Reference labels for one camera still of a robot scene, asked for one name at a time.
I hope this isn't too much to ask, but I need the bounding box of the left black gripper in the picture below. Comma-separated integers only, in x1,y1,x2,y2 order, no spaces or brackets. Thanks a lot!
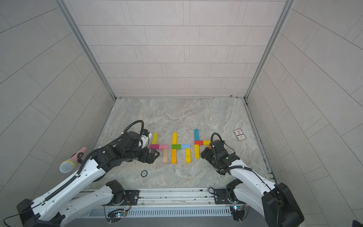
123,145,163,163

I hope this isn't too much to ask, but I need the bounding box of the magenta block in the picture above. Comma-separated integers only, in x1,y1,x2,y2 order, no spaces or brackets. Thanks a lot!
149,144,160,149

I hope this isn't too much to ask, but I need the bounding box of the tan wooden block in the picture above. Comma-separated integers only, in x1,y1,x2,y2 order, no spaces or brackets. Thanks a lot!
163,149,168,164

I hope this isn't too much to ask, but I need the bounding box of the yellow block diagonal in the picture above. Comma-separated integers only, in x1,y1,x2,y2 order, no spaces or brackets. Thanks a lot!
194,144,200,159

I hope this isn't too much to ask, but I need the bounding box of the yellow block short vertical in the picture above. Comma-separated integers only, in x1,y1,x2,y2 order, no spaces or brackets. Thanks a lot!
185,148,191,163

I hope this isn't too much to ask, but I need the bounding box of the light blue block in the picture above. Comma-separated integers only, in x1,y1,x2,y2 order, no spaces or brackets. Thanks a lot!
181,144,191,149

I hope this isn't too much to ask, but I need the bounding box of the teal block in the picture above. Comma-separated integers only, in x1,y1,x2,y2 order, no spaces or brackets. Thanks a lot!
194,129,199,141

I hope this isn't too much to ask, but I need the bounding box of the green block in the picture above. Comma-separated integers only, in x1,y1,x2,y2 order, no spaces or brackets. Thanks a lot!
172,144,182,150

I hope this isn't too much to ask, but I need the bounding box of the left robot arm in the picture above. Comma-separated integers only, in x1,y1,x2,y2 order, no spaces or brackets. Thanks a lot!
15,120,160,227

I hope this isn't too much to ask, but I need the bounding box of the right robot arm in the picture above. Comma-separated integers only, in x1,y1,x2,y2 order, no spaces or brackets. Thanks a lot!
200,140,304,227

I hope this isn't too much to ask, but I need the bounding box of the small printed card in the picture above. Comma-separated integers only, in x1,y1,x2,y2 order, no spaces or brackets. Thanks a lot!
233,129,247,141

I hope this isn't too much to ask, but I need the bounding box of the right circuit board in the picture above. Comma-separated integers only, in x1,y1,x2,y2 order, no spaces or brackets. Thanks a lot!
230,206,246,222

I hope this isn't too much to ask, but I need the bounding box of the circuit board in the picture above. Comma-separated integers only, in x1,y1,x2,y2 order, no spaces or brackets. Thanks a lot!
230,206,246,222
106,209,129,224

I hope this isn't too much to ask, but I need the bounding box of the left circuit board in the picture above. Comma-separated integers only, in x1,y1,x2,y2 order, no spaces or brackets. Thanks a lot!
106,209,129,224

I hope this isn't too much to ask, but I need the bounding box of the pink microphone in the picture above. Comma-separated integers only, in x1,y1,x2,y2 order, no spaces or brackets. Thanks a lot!
59,147,87,174

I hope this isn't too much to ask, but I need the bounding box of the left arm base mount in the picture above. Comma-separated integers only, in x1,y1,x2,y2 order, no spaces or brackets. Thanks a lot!
111,190,140,206

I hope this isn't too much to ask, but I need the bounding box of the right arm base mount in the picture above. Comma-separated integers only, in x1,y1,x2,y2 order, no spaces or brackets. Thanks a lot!
208,187,243,205

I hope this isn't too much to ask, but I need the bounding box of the aluminium rail frame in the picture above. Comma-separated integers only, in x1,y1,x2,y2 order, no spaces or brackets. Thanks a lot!
55,185,294,210

